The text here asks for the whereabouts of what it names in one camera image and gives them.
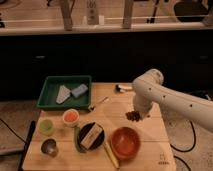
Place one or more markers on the green vegetable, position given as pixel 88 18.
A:
pixel 76 140

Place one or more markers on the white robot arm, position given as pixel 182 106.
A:
pixel 149 89

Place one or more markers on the white cup orange inside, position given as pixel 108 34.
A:
pixel 70 117

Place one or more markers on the red bowl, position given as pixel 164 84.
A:
pixel 125 143

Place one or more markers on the blue-grey rectangular sponge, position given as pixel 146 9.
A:
pixel 80 90

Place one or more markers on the green cup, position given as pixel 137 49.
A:
pixel 46 127

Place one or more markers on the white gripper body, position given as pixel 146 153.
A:
pixel 142 106

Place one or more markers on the metal cup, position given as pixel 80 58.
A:
pixel 49 147

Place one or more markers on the wooden shelf ledge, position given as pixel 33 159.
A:
pixel 83 29

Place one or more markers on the green plastic tray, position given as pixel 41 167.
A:
pixel 49 92

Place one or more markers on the yellow wooden stick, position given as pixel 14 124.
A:
pixel 111 155

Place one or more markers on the grey wedge sponge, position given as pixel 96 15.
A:
pixel 63 94

